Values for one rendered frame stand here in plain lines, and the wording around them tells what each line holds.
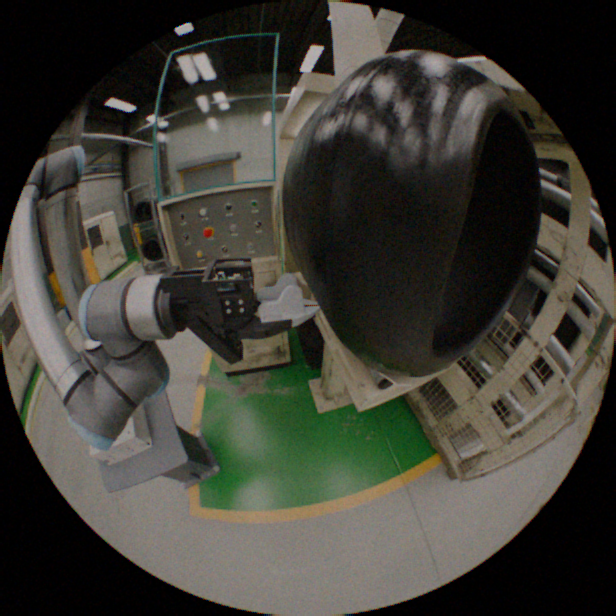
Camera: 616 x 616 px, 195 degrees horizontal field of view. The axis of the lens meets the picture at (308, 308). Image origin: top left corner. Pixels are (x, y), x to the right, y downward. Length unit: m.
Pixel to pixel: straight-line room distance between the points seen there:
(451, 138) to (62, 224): 0.68
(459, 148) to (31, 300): 0.52
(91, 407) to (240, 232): 0.84
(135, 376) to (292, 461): 1.03
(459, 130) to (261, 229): 0.85
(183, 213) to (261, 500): 1.53
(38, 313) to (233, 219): 0.80
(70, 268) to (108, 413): 0.40
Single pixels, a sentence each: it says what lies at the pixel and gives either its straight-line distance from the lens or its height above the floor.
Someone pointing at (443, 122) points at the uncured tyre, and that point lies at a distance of 0.15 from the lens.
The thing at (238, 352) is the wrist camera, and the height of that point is 1.00.
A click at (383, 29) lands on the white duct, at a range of 1.42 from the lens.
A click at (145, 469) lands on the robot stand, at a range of 0.83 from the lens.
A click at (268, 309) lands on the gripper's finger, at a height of 1.08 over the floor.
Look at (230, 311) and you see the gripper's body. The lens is 0.22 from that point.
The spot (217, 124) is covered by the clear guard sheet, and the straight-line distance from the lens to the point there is 0.96.
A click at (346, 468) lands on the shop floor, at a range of 1.24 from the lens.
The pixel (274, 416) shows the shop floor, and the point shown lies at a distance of 1.30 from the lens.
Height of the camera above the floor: 1.21
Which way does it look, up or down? 36 degrees down
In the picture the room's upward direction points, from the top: straight up
